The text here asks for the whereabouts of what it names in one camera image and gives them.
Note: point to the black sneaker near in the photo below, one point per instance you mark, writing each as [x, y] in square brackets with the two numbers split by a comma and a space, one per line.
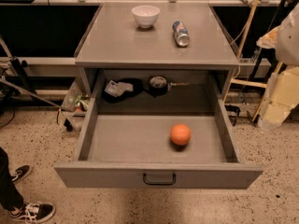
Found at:
[34, 213]

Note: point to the blue silver soda can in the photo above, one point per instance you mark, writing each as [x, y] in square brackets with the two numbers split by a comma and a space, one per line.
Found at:
[181, 34]

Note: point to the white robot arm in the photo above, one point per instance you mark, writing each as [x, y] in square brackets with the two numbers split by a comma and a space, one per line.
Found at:
[287, 47]

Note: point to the white ceramic bowl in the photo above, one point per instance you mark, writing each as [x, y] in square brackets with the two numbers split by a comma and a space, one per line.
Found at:
[145, 16]

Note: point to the orange fruit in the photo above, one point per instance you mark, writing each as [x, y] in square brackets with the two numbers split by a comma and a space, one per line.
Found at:
[180, 134]

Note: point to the black bag with packets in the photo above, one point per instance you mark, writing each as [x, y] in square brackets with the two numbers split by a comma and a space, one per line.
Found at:
[117, 91]

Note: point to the black trouser leg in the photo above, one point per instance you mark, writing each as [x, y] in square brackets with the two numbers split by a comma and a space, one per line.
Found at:
[10, 199]

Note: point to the black drawer handle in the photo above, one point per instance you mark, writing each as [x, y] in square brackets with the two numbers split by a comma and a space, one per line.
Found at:
[159, 180]

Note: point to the black round container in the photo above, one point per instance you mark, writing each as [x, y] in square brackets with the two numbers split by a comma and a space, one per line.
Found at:
[160, 85]

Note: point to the black sneaker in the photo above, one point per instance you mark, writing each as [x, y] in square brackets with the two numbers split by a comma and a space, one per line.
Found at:
[20, 173]
[34, 213]

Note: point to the grey cabinet counter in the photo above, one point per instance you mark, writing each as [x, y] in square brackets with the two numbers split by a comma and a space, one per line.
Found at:
[115, 47]

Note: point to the black sneaker far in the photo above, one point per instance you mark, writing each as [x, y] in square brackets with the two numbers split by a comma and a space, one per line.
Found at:
[20, 173]

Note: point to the grey open top drawer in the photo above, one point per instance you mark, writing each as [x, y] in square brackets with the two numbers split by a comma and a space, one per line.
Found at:
[115, 153]

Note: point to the snack bags on cart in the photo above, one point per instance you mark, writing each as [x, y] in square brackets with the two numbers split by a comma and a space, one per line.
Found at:
[74, 96]

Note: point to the yellow foam block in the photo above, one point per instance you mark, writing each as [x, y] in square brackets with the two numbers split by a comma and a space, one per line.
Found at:
[281, 97]

